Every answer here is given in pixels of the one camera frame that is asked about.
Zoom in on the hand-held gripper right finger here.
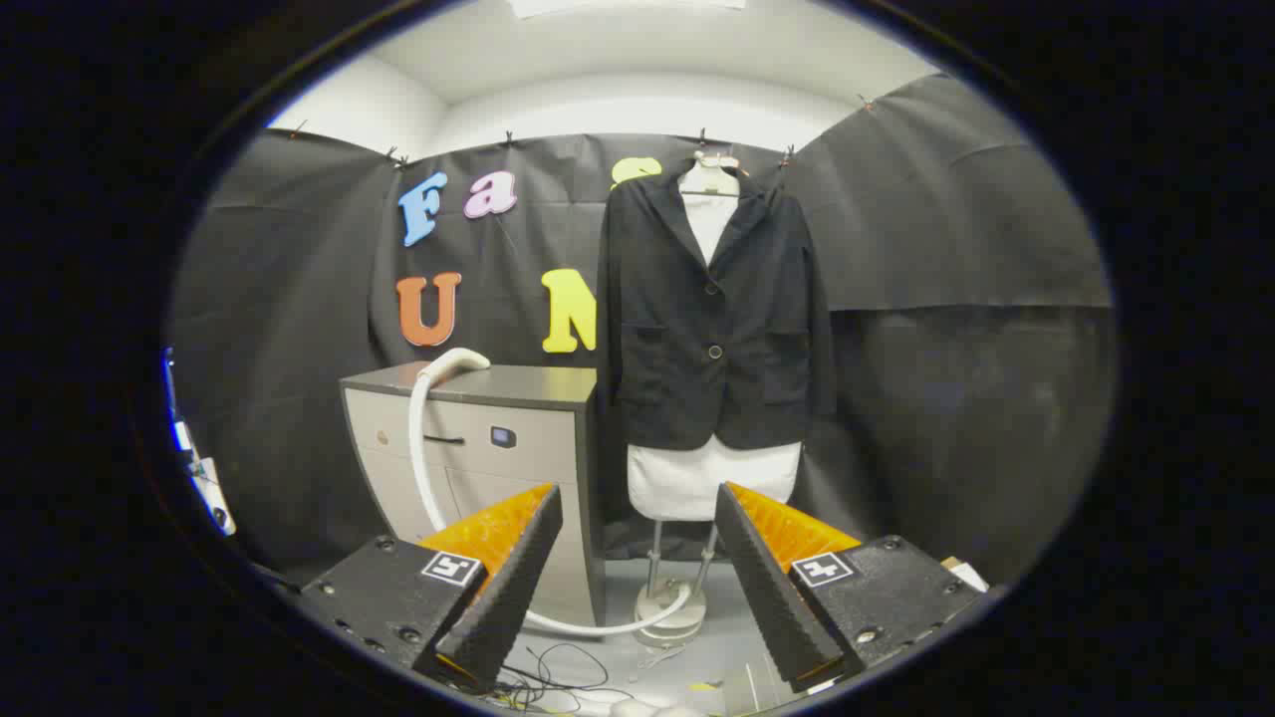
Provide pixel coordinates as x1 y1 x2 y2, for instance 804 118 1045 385
714 482 987 693

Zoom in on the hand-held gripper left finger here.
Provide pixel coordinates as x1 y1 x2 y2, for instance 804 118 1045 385
299 483 564 695

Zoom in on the white garment steamer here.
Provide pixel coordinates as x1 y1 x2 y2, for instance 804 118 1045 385
407 347 693 638

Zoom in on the black jacket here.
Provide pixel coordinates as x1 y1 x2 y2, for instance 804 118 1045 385
596 164 836 451

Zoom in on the metal mannequin stand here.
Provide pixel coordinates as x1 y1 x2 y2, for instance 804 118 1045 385
635 520 720 648

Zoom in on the white mannequin torso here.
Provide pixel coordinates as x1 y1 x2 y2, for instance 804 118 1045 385
626 159 804 523

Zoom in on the grey cabinet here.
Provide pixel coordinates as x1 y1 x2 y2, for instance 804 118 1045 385
340 360 607 628

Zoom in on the black backdrop cloth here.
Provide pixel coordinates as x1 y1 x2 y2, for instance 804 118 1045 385
167 72 1115 589

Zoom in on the white and blue device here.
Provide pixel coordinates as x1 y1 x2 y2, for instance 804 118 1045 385
162 349 237 539

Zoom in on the tangle of thin cables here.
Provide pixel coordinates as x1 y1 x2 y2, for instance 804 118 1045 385
493 642 638 713

